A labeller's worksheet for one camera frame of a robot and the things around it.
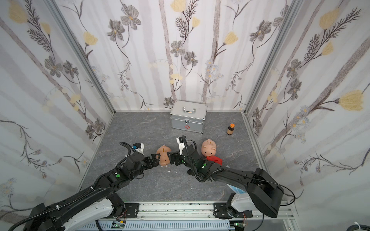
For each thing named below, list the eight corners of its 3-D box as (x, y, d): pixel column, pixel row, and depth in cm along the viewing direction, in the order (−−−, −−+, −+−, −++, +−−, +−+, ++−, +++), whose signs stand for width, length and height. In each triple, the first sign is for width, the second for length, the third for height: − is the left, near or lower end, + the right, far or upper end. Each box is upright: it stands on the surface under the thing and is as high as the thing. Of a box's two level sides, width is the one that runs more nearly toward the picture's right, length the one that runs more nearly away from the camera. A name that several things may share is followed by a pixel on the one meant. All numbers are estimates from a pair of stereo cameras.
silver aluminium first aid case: (171, 129, 112) (169, 115, 99) (177, 114, 122) (175, 100, 109) (202, 134, 108) (204, 120, 96) (205, 118, 119) (207, 104, 106)
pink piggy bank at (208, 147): (202, 160, 95) (203, 153, 87) (201, 146, 102) (202, 138, 94) (214, 160, 95) (217, 153, 87) (212, 146, 102) (214, 138, 94)
